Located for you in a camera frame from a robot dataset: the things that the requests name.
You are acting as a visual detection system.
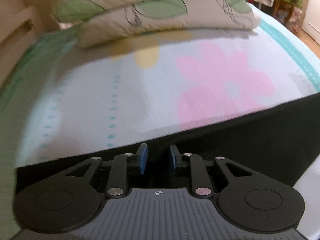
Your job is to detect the floral bed sheet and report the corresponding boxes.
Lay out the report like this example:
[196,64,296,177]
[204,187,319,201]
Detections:
[0,5,320,240]

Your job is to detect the wooden chair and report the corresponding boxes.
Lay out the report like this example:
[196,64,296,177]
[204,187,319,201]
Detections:
[272,0,296,18]

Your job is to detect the white door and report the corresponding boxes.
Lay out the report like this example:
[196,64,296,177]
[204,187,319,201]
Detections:
[301,0,320,44]

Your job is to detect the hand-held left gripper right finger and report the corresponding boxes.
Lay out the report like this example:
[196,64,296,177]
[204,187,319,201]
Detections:
[169,144,254,199]

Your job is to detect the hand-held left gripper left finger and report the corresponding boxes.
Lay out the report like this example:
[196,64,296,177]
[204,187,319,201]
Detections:
[65,143,150,199]

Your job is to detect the black pants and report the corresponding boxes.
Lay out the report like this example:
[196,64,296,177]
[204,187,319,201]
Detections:
[14,92,320,193]

